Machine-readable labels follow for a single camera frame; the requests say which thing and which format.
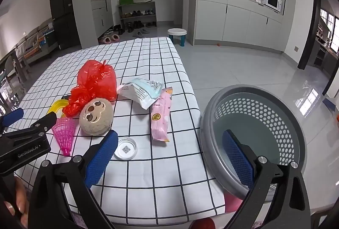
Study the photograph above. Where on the grey tall shelf unit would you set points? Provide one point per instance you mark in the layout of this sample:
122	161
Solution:
82	6

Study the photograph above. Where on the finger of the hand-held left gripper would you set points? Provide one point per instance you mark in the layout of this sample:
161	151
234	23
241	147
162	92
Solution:
42	123
13	115

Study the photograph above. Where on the red plastic bag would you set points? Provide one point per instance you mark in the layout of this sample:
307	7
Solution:
95	80

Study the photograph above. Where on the pink snack packet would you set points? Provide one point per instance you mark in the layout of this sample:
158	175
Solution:
160	118

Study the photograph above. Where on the pink slipper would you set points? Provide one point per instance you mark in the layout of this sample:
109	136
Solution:
115	37
106	40

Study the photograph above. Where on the white and blue packet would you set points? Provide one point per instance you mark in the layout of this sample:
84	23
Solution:
140	92

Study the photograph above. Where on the pink plastic mesh cone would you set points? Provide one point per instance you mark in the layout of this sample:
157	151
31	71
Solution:
63	133

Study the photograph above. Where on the black door frame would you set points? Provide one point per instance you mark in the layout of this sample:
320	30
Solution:
308	33

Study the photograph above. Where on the black tall cabinet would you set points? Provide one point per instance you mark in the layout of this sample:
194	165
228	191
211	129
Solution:
65	12

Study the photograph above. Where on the grey sofa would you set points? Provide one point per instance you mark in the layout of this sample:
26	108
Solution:
31	43

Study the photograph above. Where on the grey perforated basket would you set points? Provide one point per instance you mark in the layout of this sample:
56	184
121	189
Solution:
212	118

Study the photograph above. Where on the grey shoe rack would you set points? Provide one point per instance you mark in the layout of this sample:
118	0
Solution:
137	17

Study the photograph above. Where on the grey cabinet counter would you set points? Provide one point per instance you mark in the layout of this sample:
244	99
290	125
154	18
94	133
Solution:
238	22

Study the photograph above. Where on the white microwave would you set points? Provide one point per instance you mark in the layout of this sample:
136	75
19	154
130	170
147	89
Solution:
272	2

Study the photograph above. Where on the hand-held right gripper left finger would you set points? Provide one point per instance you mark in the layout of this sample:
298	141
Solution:
102	160

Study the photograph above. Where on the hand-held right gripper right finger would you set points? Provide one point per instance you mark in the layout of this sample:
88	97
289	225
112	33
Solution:
237	160

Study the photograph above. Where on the beige plush toy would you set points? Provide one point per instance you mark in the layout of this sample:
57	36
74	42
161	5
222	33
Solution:
96	118

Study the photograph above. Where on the person's left hand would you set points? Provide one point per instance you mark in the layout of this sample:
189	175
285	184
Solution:
20	200

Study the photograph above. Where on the red round object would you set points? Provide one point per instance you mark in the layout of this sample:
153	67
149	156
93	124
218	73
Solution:
204	225

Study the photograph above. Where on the white round lid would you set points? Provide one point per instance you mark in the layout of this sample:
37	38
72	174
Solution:
125	149

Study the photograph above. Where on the white stool with teal legs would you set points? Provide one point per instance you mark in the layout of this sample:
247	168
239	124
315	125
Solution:
177	32

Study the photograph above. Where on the black checked white tablecloth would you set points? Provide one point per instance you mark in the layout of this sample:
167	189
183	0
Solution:
148	59

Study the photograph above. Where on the pair of grey slippers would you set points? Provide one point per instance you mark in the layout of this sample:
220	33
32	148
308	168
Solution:
141	32

